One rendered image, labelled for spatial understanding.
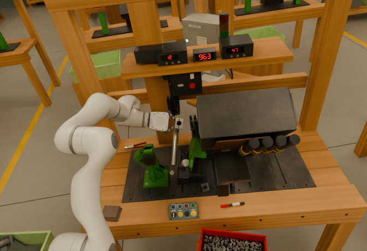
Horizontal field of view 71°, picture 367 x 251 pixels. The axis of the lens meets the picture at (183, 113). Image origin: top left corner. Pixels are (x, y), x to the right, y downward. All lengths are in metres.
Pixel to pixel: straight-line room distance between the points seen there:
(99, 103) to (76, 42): 0.59
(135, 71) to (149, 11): 0.31
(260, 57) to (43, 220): 2.46
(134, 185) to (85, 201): 0.71
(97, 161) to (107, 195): 0.79
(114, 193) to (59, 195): 1.46
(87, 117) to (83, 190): 0.26
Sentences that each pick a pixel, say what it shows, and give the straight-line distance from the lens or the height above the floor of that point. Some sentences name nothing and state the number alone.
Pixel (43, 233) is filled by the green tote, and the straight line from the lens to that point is 1.63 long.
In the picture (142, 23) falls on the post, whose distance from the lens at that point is 1.41.
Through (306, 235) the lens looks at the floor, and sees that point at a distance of 2.53.
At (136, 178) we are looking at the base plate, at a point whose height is 0.90.
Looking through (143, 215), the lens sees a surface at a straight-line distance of 1.53.
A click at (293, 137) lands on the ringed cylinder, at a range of 1.01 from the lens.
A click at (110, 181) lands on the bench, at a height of 0.88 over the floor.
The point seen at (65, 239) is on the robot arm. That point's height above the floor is 1.33.
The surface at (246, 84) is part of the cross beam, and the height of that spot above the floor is 1.26.
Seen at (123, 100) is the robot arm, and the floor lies 1.49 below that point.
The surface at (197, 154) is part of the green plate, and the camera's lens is 1.42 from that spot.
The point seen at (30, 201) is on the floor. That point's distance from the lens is 3.23.
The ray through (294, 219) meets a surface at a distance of 1.60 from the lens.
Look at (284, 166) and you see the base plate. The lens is 1.71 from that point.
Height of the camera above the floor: 2.18
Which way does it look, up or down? 38 degrees down
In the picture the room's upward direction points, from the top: 8 degrees counter-clockwise
